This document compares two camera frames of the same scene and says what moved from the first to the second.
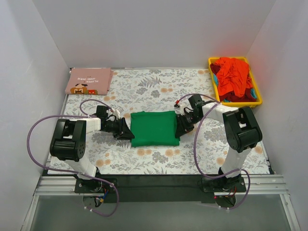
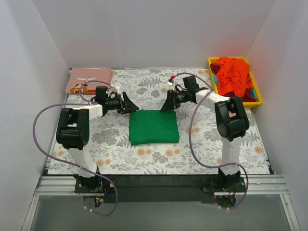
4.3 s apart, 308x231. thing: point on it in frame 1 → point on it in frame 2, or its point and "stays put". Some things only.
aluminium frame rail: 257,186 stays put
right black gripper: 182,124 → 172,99
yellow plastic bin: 247,104 stays put
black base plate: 157,189 stays put
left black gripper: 121,127 → 122,103
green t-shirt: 154,129 stays put
